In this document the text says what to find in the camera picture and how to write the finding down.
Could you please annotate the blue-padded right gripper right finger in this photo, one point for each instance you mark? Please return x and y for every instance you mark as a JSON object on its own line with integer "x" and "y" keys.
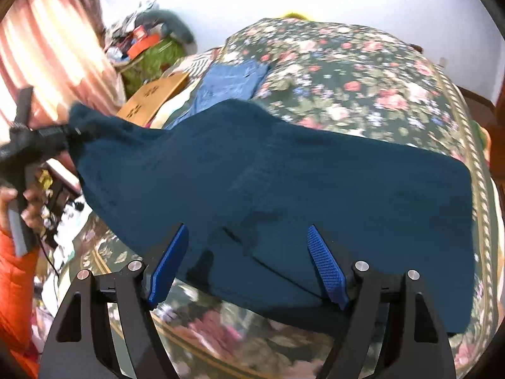
{"x": 394, "y": 311}

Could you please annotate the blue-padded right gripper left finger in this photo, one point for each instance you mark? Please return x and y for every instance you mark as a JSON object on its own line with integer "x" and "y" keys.
{"x": 80, "y": 343}

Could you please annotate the dark teal fleece pants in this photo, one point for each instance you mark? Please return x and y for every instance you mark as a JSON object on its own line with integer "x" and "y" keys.
{"x": 248, "y": 186}

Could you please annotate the orange jacket sleeve forearm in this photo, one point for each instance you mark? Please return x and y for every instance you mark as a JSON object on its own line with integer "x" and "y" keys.
{"x": 17, "y": 288}

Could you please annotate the pink orange curtain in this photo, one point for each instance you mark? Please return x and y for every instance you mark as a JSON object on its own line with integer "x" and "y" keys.
{"x": 56, "y": 47}

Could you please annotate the green floral storage box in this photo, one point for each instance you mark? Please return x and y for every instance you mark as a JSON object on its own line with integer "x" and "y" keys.
{"x": 150, "y": 65}

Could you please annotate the orange box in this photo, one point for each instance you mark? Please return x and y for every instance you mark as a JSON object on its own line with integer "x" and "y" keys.
{"x": 142, "y": 45}

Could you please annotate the grey plush pillow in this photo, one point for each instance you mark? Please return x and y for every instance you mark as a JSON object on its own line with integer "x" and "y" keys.
{"x": 171, "y": 24}

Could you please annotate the striped blanket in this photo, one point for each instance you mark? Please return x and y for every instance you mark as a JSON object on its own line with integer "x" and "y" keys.
{"x": 194, "y": 65}

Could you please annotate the folded blue denim jeans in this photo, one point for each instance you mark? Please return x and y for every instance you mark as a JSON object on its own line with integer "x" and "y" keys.
{"x": 221, "y": 82}

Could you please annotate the floral green bedspread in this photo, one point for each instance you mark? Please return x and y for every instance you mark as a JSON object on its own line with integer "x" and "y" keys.
{"x": 344, "y": 79}

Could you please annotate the yellow curved pillow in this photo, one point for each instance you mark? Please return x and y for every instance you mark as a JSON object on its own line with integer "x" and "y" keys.
{"x": 296, "y": 16}

